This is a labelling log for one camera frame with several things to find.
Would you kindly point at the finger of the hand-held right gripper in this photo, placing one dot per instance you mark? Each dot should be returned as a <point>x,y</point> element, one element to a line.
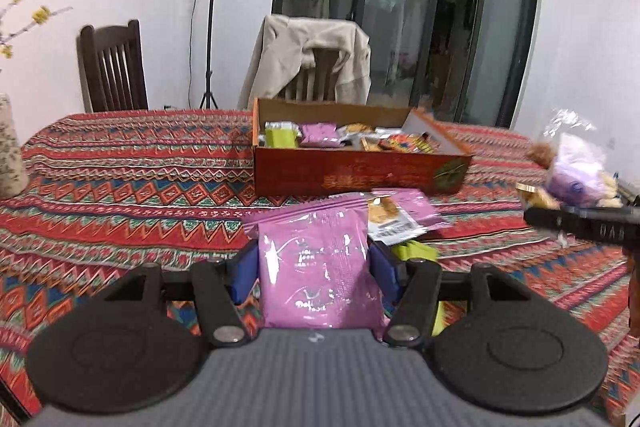
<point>575,222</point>

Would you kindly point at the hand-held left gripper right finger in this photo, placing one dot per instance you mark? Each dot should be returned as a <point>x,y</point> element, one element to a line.
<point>382,269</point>

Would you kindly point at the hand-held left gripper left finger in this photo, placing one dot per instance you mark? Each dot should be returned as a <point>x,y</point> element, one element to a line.
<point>245,274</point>

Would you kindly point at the golden snack packet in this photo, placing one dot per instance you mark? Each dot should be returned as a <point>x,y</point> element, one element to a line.
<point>537,196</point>

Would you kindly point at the orange cardboard box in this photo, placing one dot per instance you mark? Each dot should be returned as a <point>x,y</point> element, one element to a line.
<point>340,174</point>

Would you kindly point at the clear plastic bag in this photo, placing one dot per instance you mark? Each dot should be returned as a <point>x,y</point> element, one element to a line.
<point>575,177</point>

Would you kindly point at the white and orange snack packet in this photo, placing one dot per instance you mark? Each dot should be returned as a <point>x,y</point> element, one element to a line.
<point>387,219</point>

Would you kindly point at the brown plush toy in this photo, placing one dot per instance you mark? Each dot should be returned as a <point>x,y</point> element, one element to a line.
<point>544,153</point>

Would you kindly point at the red and yellow snack packet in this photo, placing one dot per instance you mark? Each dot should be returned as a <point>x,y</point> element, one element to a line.
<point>400,143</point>

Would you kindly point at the clear packet of orange cookies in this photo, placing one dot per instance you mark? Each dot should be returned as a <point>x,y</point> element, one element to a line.
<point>356,130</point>

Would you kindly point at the black framed glass sliding door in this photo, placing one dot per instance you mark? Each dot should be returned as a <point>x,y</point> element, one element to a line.
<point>505,32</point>

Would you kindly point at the beige jacket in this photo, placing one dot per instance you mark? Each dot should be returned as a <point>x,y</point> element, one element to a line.
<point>275,57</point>

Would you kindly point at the dark wooden chair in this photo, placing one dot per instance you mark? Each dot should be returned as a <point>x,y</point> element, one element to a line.
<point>325,57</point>
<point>87,72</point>

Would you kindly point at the patterned ceramic vase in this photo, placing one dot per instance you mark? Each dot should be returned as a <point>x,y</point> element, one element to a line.
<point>10,157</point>

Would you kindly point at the yellow flower branch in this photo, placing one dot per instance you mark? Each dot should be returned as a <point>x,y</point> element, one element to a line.
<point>40,14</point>

